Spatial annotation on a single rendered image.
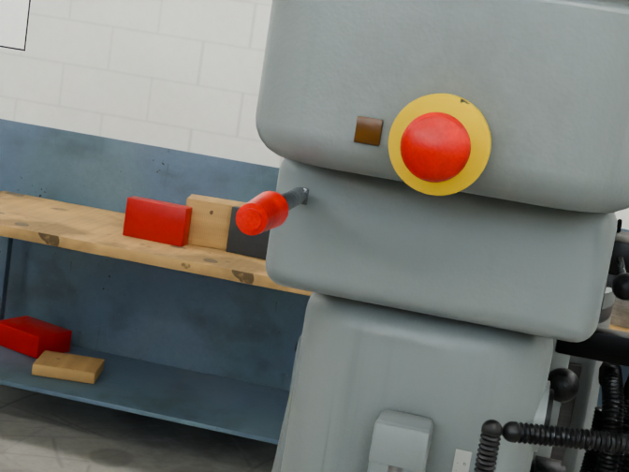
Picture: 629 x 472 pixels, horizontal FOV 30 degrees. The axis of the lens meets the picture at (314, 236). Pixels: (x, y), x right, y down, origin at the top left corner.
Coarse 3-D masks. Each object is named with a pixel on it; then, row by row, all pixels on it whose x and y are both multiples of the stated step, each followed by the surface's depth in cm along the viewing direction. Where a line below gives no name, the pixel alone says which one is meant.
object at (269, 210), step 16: (272, 192) 74; (288, 192) 79; (304, 192) 82; (240, 208) 70; (256, 208) 69; (272, 208) 71; (288, 208) 77; (240, 224) 70; (256, 224) 69; (272, 224) 71
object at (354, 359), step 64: (320, 320) 89; (384, 320) 87; (448, 320) 86; (320, 384) 89; (384, 384) 87; (448, 384) 86; (512, 384) 86; (320, 448) 89; (448, 448) 87; (512, 448) 88
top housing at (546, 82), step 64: (320, 0) 72; (384, 0) 70; (448, 0) 70; (512, 0) 69; (576, 0) 69; (320, 64) 72; (384, 64) 71; (448, 64) 70; (512, 64) 70; (576, 64) 69; (256, 128) 77; (320, 128) 72; (384, 128) 72; (512, 128) 70; (576, 128) 69; (512, 192) 71; (576, 192) 70
